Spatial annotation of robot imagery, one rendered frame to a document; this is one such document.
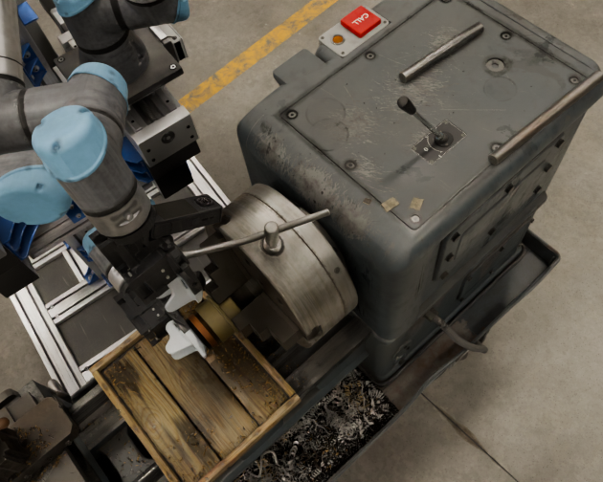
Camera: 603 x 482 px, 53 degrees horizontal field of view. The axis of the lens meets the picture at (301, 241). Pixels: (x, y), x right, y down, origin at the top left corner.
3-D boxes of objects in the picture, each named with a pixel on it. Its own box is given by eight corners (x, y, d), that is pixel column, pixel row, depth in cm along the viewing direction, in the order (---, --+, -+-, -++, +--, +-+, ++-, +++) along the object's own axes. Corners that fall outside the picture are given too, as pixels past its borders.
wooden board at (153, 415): (201, 288, 142) (196, 281, 139) (302, 402, 128) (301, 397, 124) (95, 374, 135) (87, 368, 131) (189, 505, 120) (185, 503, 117)
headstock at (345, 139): (417, 81, 166) (433, -44, 131) (563, 186, 147) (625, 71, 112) (251, 212, 151) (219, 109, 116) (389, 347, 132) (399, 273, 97)
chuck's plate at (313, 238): (256, 221, 139) (249, 155, 110) (348, 321, 132) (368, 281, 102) (244, 230, 138) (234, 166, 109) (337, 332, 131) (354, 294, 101)
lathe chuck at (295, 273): (243, 230, 138) (234, 166, 109) (337, 332, 131) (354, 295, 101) (212, 254, 136) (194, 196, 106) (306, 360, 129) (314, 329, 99)
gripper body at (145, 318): (155, 350, 117) (122, 307, 122) (190, 321, 119) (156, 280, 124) (143, 337, 110) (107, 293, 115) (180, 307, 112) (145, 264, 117)
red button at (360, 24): (361, 11, 126) (361, 4, 125) (381, 26, 124) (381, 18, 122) (340, 27, 125) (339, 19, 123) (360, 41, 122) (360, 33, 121)
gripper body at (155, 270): (124, 279, 87) (80, 227, 78) (172, 242, 89) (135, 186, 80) (149, 310, 82) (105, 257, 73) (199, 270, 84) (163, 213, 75)
